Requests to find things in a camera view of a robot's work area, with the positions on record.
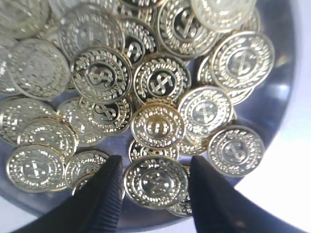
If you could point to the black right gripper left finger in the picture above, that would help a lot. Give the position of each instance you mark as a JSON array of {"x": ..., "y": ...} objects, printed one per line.
[{"x": 93, "y": 209}]

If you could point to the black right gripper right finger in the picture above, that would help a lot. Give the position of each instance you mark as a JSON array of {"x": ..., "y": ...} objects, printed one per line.
[{"x": 217, "y": 207}]

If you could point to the gold coin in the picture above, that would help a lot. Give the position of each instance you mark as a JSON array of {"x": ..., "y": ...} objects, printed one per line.
[{"x": 155, "y": 182}]

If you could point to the round silver metal plate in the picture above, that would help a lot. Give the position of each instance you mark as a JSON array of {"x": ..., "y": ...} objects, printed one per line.
[{"x": 264, "y": 110}]

